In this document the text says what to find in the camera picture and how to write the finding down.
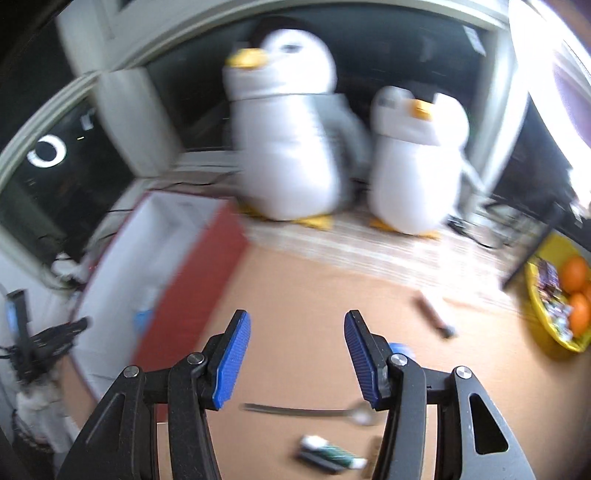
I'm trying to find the pile of wrapped candies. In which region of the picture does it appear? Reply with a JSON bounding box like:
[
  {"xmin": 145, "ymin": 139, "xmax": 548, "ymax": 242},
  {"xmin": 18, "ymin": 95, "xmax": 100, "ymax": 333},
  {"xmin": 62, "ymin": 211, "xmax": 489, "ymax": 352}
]
[{"xmin": 534, "ymin": 259, "xmax": 574, "ymax": 343}]

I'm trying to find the black metal stand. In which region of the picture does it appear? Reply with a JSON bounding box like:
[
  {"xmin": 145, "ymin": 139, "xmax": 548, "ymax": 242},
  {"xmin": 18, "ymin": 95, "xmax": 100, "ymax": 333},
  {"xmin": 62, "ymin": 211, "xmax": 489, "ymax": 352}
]
[{"xmin": 502, "ymin": 202, "xmax": 568, "ymax": 291}]

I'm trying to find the large penguin plush toy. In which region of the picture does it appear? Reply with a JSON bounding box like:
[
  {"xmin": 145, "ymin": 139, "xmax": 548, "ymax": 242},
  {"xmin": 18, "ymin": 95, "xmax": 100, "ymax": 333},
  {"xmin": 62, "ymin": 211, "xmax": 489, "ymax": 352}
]
[{"xmin": 222, "ymin": 16, "xmax": 370, "ymax": 232}]

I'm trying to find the green and white tube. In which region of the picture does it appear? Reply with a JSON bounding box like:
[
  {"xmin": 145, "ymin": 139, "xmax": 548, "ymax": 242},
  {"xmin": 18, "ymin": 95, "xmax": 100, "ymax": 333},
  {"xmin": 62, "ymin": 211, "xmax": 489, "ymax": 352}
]
[{"xmin": 298, "ymin": 435, "xmax": 368, "ymax": 472}]

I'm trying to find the red box with white interior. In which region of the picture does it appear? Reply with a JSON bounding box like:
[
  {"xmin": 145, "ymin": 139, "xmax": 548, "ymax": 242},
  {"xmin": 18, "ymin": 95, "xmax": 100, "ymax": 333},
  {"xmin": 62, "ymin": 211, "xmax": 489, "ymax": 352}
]
[{"xmin": 69, "ymin": 191, "xmax": 252, "ymax": 416}]

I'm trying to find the yellow bowl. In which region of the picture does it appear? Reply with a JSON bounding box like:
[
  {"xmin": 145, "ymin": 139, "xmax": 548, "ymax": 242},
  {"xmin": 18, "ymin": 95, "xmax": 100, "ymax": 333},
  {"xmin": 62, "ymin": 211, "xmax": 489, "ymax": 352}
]
[{"xmin": 524, "ymin": 233, "xmax": 591, "ymax": 354}]

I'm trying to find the silver spoon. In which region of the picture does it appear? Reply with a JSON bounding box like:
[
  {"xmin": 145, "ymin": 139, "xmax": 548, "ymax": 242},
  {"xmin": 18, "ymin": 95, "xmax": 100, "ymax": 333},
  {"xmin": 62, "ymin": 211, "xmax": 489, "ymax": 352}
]
[{"xmin": 242, "ymin": 401, "xmax": 377, "ymax": 426}]

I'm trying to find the orange fruit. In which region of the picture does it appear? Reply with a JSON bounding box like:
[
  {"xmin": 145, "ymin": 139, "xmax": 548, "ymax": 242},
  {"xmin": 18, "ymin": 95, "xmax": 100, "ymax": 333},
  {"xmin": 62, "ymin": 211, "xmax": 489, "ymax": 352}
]
[
  {"xmin": 558, "ymin": 256, "xmax": 591, "ymax": 294},
  {"xmin": 568, "ymin": 293, "xmax": 591, "ymax": 337}
]

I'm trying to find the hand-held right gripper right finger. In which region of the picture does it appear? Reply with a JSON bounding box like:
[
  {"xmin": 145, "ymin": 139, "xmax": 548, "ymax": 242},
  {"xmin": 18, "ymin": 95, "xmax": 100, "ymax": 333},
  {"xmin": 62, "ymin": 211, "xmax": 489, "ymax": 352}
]
[{"xmin": 344, "ymin": 310, "xmax": 539, "ymax": 480}]

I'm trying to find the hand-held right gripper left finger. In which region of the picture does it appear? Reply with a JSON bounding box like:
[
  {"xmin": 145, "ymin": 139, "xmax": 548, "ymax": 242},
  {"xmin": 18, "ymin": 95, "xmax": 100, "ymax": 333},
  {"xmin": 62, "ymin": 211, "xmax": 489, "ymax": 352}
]
[{"xmin": 58, "ymin": 309, "xmax": 252, "ymax": 480}]

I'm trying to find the pink tube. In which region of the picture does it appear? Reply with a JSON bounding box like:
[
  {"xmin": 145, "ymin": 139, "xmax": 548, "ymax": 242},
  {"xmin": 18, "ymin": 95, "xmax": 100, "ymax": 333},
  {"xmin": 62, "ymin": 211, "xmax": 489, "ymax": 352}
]
[{"xmin": 416, "ymin": 295, "xmax": 458, "ymax": 340}]

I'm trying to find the white window frame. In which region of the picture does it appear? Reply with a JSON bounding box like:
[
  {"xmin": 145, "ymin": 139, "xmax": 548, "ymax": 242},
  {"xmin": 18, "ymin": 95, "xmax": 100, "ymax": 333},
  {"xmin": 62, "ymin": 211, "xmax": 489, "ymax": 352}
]
[{"xmin": 0, "ymin": 0, "xmax": 532, "ymax": 278}]

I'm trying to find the small penguin plush toy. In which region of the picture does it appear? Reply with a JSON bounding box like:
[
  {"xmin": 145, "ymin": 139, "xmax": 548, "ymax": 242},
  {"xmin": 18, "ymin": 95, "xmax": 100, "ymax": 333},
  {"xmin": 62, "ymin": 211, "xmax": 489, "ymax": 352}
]
[{"xmin": 367, "ymin": 85, "xmax": 476, "ymax": 241}]

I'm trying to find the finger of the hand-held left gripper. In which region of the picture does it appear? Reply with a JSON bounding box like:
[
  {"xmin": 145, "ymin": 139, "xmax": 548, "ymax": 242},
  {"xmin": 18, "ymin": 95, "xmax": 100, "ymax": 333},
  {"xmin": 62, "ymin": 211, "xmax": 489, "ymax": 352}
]
[
  {"xmin": 6, "ymin": 290, "xmax": 33, "ymax": 370},
  {"xmin": 28, "ymin": 316, "xmax": 90, "ymax": 359}
]

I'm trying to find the brown table mat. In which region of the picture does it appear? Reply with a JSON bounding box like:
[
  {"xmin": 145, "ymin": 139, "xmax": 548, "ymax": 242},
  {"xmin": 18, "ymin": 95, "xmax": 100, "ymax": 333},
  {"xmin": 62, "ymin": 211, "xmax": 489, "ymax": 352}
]
[{"xmin": 60, "ymin": 240, "xmax": 591, "ymax": 480}]

